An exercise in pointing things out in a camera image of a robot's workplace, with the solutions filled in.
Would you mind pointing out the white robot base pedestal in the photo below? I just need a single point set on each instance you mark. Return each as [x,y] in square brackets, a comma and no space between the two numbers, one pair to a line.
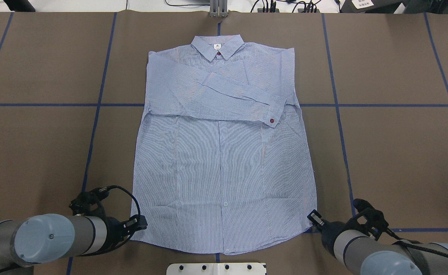
[229,268]

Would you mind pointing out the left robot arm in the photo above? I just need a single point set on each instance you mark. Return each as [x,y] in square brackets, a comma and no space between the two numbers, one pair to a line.
[46,238]

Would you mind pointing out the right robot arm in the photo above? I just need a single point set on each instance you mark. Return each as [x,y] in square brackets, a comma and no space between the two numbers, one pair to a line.
[365,245]

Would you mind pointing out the aluminium frame post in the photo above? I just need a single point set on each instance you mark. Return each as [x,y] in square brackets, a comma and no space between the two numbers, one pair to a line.
[218,8]

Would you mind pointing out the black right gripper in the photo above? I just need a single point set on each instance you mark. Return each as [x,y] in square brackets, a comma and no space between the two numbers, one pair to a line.
[328,233]

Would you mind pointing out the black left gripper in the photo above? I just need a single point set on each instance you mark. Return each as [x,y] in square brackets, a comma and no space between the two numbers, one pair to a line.
[114,229]

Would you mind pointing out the light blue striped shirt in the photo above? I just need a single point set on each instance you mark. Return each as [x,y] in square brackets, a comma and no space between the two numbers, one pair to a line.
[222,163]

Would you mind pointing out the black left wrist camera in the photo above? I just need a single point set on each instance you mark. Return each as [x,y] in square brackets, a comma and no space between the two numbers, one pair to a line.
[89,203]

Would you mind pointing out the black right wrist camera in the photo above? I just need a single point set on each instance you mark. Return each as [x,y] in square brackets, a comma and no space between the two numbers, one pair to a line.
[368,220]

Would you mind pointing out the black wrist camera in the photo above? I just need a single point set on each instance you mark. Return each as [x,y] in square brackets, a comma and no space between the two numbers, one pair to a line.
[368,220]
[89,203]

